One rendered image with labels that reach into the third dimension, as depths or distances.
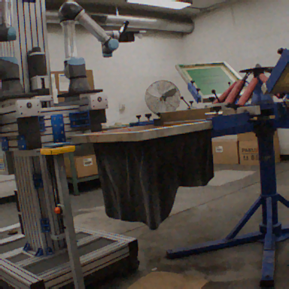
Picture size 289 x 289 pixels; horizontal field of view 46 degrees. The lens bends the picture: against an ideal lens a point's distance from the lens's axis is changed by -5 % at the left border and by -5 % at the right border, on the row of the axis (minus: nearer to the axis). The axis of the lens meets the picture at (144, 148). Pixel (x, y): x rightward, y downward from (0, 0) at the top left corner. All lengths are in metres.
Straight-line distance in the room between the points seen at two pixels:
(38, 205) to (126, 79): 4.61
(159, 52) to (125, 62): 0.92
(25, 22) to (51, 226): 1.33
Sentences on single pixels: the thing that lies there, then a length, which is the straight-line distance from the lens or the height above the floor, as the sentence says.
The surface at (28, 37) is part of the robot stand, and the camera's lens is 2.43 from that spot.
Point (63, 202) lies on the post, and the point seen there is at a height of 0.69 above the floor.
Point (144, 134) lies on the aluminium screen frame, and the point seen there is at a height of 0.98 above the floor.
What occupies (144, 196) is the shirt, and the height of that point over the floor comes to 0.68.
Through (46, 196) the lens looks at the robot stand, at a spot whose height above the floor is 0.62.
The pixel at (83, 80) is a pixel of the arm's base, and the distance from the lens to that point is 2.36.
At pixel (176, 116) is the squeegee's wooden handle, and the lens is 2.14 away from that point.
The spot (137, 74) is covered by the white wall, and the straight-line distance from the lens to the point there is 6.84.
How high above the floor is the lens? 1.06
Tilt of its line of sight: 5 degrees down
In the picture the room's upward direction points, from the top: 7 degrees counter-clockwise
